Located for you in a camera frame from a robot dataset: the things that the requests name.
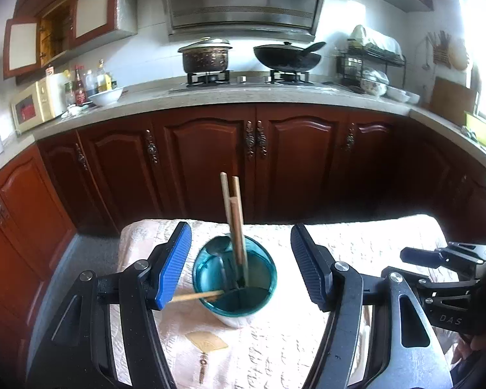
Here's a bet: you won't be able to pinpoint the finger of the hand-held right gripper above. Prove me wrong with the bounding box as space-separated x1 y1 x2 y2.
400 242 486 269
414 276 482 305

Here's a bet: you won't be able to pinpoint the large white bowl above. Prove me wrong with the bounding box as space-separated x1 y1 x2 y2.
88 87 125 107

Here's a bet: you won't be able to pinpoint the person's right hand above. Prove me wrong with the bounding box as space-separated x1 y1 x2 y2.
449 326 486 377

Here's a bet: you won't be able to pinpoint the quilted cream tablecloth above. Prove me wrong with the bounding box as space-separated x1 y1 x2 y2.
117 215 460 389

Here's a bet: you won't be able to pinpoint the floral teal utensil holder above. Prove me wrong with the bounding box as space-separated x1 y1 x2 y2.
192 233 277 329

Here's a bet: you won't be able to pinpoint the yellow countertop appliance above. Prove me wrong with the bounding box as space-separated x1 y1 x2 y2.
11 79 65 134

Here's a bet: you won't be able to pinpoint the stone kitchen countertop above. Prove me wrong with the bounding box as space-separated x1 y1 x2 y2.
0 74 486 187

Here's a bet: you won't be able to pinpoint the steel range hood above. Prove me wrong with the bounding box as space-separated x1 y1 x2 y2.
158 0 332 42

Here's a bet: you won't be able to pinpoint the black wok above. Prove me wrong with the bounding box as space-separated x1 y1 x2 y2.
253 41 322 72

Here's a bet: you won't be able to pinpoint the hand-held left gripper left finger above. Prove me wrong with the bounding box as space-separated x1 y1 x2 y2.
26 221 192 389

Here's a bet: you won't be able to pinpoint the white cloth cover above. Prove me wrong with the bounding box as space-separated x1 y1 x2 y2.
350 24 403 58

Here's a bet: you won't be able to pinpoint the yellow oil bottle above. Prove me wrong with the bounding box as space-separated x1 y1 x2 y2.
96 60 108 93

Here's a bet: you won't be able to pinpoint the dark wooden base cabinets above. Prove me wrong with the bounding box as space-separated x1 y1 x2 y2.
0 103 486 373

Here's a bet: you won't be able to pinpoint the red sauce bottle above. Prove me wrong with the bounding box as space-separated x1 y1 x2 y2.
74 65 87 107

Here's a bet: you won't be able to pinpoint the black wire dish rack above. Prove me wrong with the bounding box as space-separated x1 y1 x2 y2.
335 38 407 90

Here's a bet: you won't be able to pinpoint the metal spoon brown handle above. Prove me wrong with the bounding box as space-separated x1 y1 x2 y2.
211 236 232 288

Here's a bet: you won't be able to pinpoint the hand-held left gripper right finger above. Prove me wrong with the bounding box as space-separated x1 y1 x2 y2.
290 223 454 389

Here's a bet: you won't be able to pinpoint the floral ceramic bowl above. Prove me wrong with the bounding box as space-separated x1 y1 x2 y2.
360 71 389 97

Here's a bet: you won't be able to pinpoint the gas stove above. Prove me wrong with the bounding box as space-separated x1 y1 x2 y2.
168 70 341 94

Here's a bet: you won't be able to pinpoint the blackened pot with lid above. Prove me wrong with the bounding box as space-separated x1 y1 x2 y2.
177 37 232 74

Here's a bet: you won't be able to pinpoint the wall chopstick basket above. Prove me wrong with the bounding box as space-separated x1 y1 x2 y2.
425 30 452 65

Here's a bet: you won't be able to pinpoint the bamboo strainer ladle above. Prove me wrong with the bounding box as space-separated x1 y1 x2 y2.
447 38 469 70

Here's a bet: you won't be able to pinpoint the wooden cutting board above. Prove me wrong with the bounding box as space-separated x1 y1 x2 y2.
429 76 479 126

